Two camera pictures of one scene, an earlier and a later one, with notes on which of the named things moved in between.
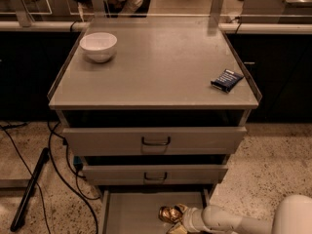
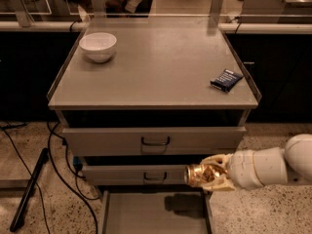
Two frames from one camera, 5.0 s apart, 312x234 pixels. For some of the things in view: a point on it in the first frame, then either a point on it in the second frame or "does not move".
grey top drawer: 153,140 does not move
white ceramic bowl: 98,47 does not move
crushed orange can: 171,214 → 196,175
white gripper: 190,217 → 242,170
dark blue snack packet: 227,80 does not move
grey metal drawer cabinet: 154,106 does not move
